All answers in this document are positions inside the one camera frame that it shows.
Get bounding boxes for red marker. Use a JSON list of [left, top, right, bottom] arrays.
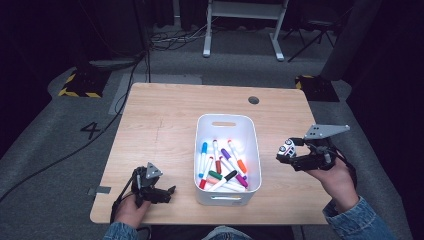
[[198, 155, 214, 190]]

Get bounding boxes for person's right hand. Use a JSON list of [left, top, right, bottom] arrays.
[[305, 157, 362, 215]]

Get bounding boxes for bundle of floor cables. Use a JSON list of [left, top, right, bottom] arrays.
[[148, 19, 209, 52]]

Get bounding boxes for person's leg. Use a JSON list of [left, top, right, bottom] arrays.
[[201, 225, 254, 240]]

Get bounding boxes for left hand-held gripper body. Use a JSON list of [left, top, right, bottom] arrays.
[[130, 162, 164, 208]]

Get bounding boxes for black tripod stand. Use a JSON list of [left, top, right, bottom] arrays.
[[287, 18, 338, 63]]

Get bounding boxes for black marker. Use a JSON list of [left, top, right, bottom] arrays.
[[207, 169, 238, 192]]

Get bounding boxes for white desk frame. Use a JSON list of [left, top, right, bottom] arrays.
[[202, 0, 291, 62]]

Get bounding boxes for black yellow striped base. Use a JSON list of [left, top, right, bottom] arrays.
[[294, 74, 341, 103], [57, 67, 112, 99]]

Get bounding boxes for person's left hand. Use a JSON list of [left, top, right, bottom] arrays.
[[113, 199, 152, 230]]

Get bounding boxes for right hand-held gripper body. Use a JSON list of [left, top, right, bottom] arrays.
[[297, 124, 351, 172]]

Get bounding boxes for black stand pole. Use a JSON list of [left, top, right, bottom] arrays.
[[132, 0, 152, 83]]

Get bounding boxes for grey tape strip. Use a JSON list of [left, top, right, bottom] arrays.
[[87, 185, 112, 196]]

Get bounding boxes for grey flat stand base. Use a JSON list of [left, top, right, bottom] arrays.
[[88, 58, 141, 70]]

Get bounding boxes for small black-white cube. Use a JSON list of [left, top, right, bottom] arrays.
[[278, 139, 298, 158]]

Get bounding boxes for magenta marker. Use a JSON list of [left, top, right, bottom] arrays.
[[219, 155, 249, 189]]

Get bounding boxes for long black floor cable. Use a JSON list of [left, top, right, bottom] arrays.
[[0, 49, 149, 204]]

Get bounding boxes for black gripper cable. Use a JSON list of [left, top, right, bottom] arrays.
[[109, 169, 137, 224], [333, 151, 358, 188]]

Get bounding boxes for brown marker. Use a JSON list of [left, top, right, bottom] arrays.
[[212, 139, 223, 175]]

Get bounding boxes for grey column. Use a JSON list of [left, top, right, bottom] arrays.
[[320, 0, 384, 82]]

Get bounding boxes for orange marker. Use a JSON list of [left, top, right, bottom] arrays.
[[227, 139, 248, 175]]

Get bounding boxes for white plastic storage bin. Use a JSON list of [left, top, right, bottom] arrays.
[[193, 113, 263, 207]]

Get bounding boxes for purple marker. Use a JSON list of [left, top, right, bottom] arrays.
[[220, 147, 249, 181]]

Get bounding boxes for light blue marker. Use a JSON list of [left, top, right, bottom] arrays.
[[198, 142, 208, 179]]

